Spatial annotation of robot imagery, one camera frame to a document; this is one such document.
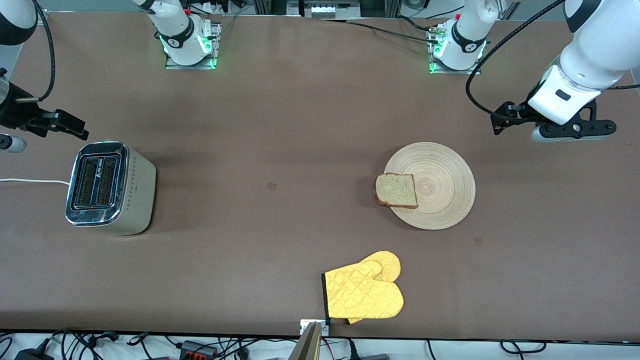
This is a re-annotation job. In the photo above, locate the round wooden plate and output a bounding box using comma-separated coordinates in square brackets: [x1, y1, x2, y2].
[383, 142, 476, 231]

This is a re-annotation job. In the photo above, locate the brown bread slice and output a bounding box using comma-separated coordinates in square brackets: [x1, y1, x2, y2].
[374, 172, 419, 210]

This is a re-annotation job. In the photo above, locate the silver two-slot toaster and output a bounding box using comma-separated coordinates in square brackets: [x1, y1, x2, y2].
[65, 141, 157, 236]

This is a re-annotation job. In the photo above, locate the yellow quilted oven mitt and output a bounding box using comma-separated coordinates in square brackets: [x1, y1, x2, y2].
[322, 260, 404, 321]
[345, 250, 402, 325]

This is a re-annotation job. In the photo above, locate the white power strip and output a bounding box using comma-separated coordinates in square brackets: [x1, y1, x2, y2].
[299, 0, 362, 19]

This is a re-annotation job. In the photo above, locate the red and black connector block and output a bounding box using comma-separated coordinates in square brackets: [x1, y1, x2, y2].
[180, 340, 219, 359]

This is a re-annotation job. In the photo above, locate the white toaster power cable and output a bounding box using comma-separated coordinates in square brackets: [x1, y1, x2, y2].
[0, 177, 71, 185]

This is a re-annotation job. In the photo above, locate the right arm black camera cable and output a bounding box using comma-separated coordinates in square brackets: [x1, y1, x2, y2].
[14, 0, 56, 103]

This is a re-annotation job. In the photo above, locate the black table cable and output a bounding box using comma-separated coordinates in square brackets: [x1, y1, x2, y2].
[345, 19, 443, 45]
[396, 15, 434, 32]

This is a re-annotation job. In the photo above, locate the small metal clamp bracket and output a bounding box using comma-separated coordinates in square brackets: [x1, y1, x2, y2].
[300, 319, 331, 336]

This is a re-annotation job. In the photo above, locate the aluminium camera stand post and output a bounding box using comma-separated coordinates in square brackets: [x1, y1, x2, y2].
[287, 322, 323, 360]

